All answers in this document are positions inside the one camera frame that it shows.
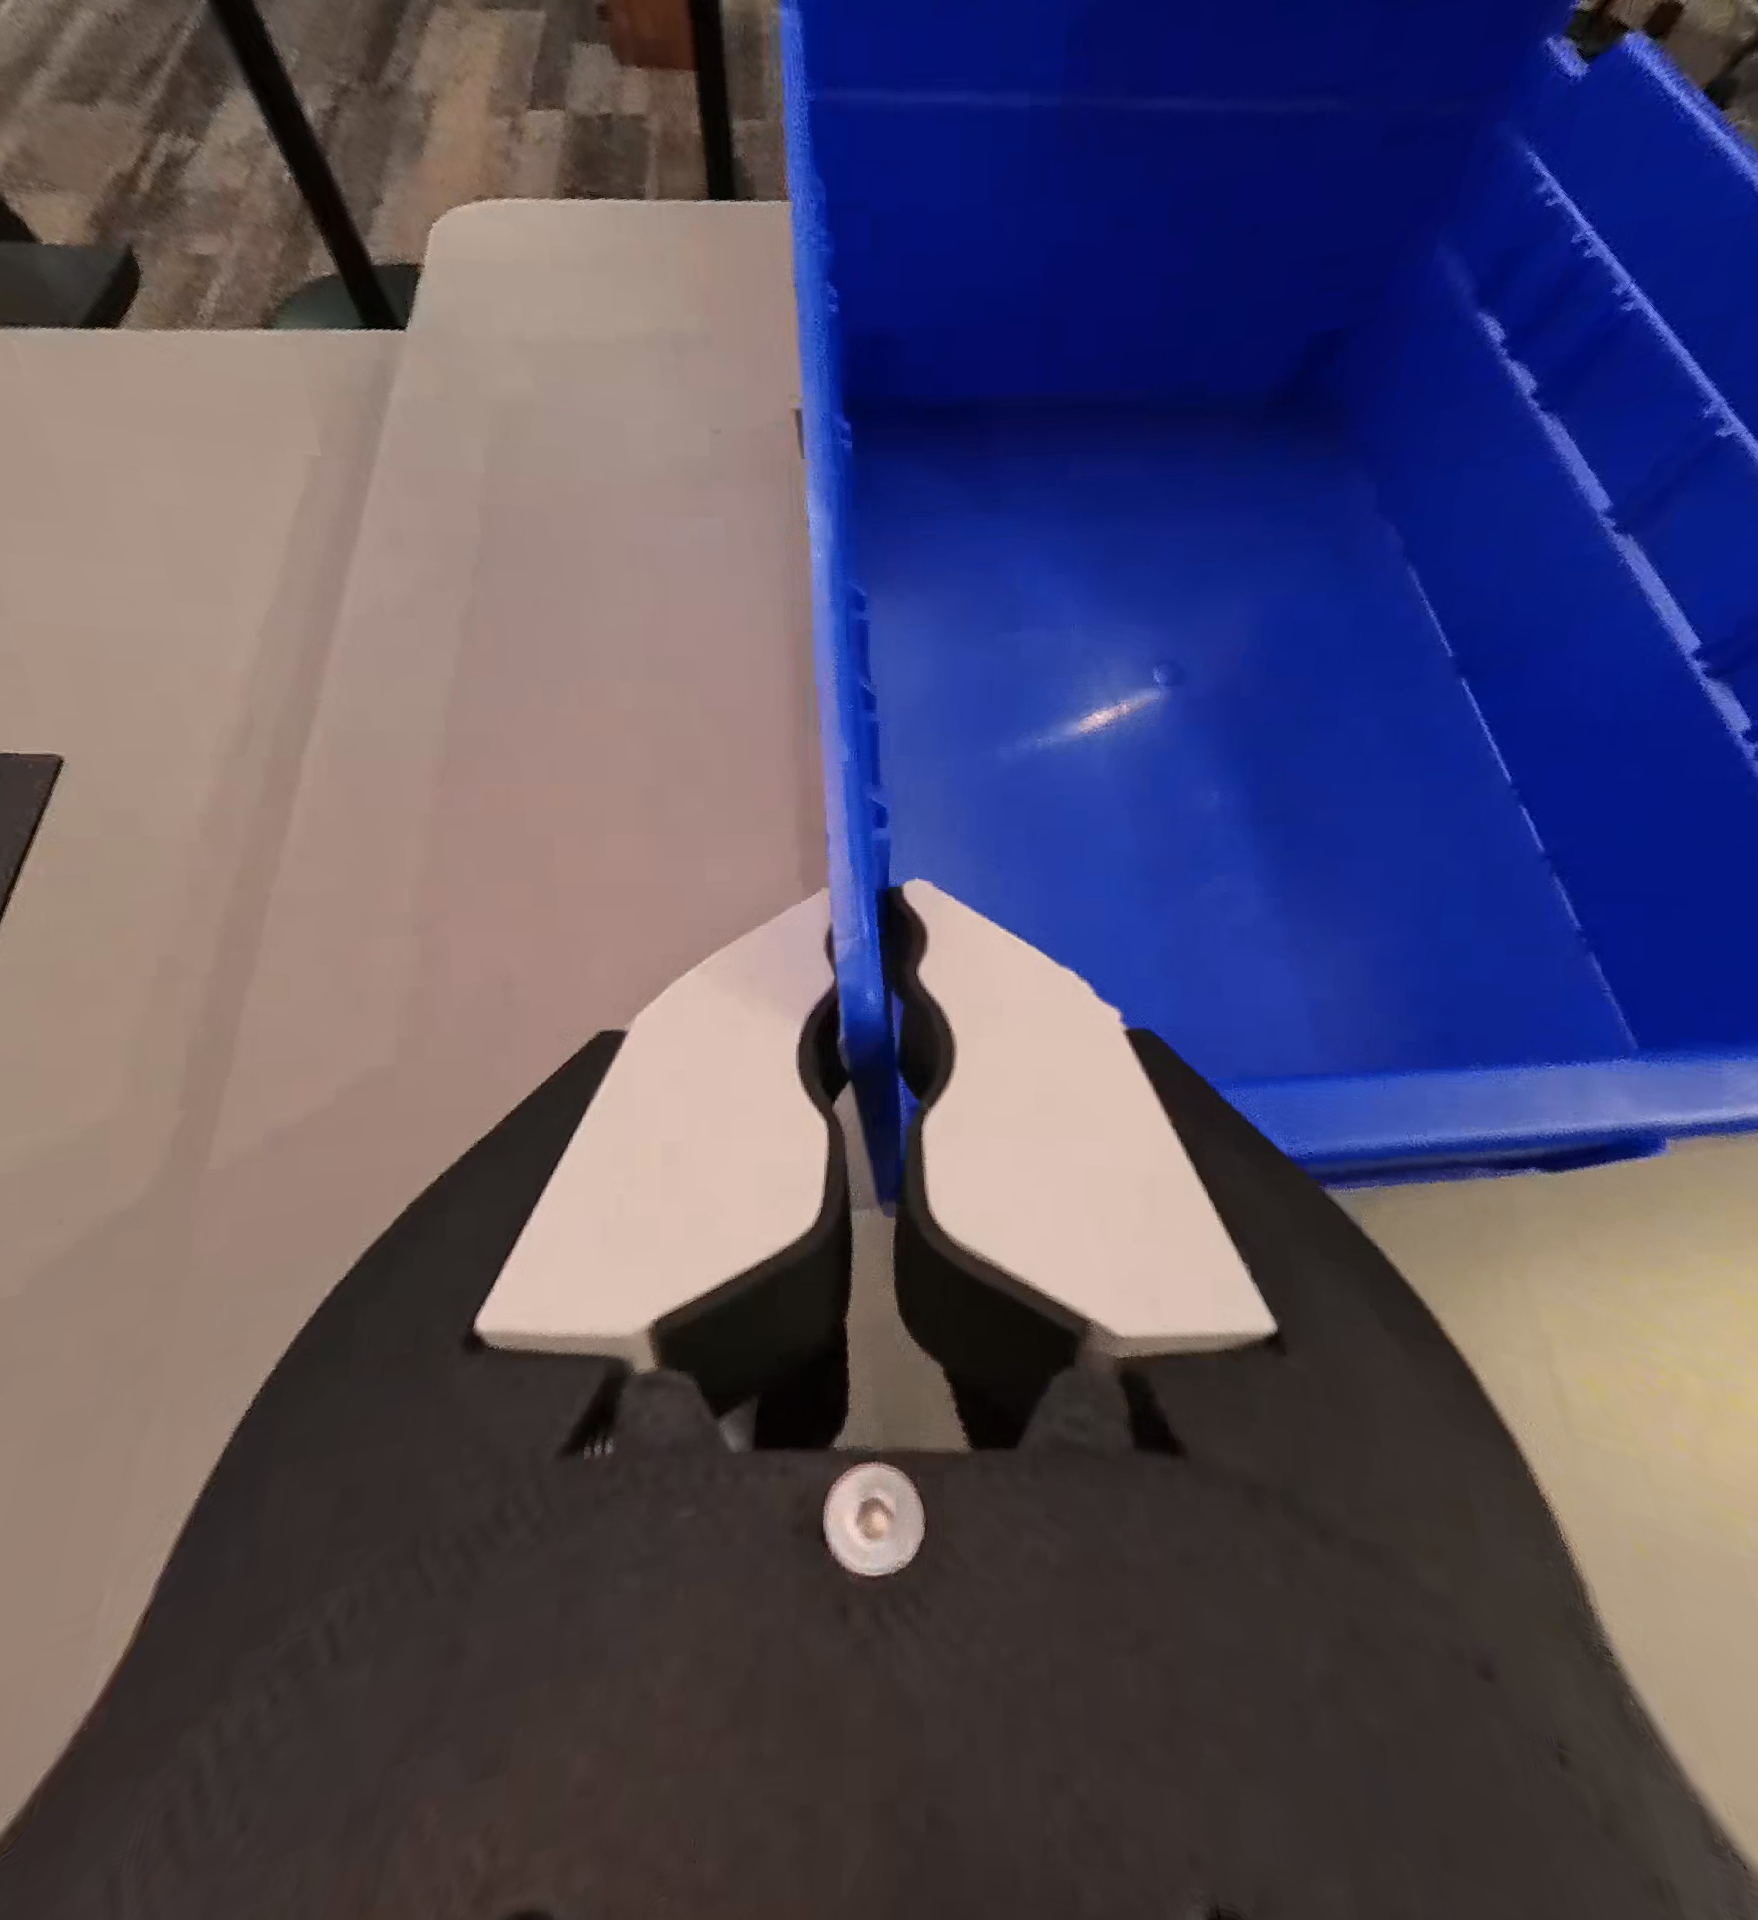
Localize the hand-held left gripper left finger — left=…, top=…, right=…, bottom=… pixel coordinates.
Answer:
left=475, top=892, right=852, bottom=1418

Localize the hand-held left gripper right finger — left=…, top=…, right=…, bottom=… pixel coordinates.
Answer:
left=884, top=880, right=1277, bottom=1428

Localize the blue plastic bin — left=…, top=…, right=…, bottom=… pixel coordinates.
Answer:
left=781, top=0, right=1758, bottom=1190

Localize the black table leg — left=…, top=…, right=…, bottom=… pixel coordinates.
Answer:
left=209, top=0, right=421, bottom=330
left=682, top=0, right=741, bottom=203

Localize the black office chair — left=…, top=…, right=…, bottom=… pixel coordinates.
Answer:
left=0, top=85, right=138, bottom=330

